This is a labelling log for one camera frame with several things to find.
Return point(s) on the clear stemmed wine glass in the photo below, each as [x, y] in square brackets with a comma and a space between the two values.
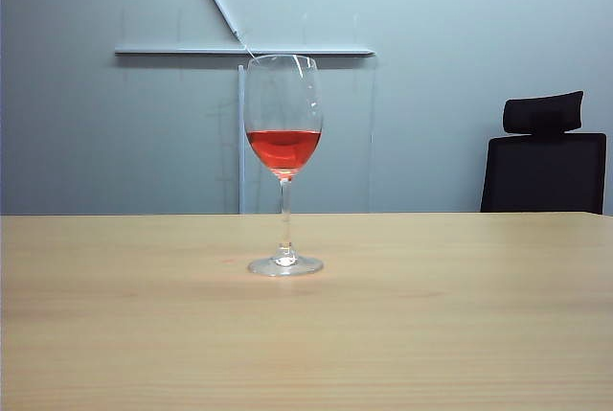
[283, 95]

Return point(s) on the red liquid in glass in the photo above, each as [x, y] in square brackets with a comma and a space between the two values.
[283, 147]

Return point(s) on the black office chair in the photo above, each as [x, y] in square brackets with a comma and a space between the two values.
[543, 171]

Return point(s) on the white vertical wall strip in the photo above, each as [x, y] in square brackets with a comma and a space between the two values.
[241, 143]

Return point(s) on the white horizontal wall strip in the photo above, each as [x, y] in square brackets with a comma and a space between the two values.
[191, 51]

